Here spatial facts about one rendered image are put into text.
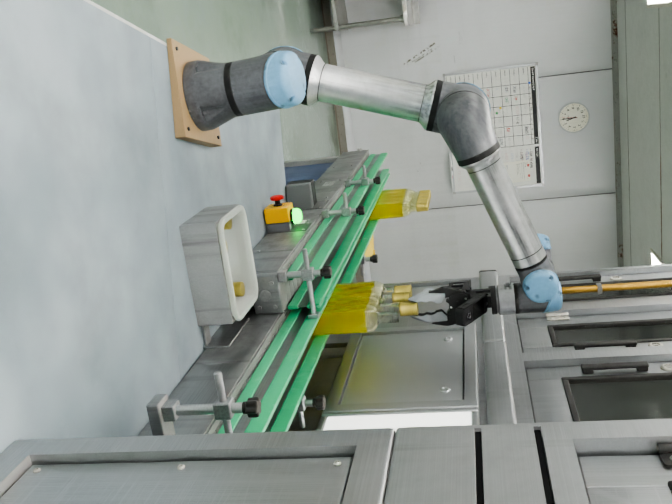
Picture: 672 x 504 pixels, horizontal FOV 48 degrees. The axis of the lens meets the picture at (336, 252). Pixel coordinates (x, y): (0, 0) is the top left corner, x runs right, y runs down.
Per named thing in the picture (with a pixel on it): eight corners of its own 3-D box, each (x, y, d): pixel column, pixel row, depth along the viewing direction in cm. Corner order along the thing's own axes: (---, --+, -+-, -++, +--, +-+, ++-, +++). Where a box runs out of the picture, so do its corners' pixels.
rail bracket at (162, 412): (127, 482, 117) (266, 479, 112) (104, 384, 112) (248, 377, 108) (140, 465, 121) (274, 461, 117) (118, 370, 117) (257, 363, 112)
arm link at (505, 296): (516, 319, 181) (514, 287, 178) (496, 320, 181) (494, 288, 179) (514, 307, 188) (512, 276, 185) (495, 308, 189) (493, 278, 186)
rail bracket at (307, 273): (284, 321, 176) (336, 318, 174) (273, 253, 171) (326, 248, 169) (287, 316, 179) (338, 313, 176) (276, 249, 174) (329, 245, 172)
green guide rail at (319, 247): (283, 281, 178) (316, 278, 176) (282, 277, 178) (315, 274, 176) (370, 156, 343) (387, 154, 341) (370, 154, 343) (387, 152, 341)
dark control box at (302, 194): (287, 210, 240) (312, 208, 238) (283, 186, 238) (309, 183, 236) (292, 204, 248) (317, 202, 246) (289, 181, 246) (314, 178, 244)
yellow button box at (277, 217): (265, 233, 214) (290, 231, 213) (261, 208, 212) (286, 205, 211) (271, 227, 221) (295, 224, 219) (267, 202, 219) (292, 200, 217)
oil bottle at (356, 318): (293, 337, 185) (379, 332, 181) (289, 316, 183) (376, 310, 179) (298, 329, 190) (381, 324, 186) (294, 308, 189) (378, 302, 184)
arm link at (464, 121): (477, 89, 149) (574, 294, 161) (476, 81, 159) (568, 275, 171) (425, 116, 153) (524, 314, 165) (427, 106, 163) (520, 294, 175)
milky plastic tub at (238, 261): (199, 327, 159) (239, 324, 157) (180, 225, 153) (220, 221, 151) (224, 298, 175) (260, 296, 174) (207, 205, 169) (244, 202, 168)
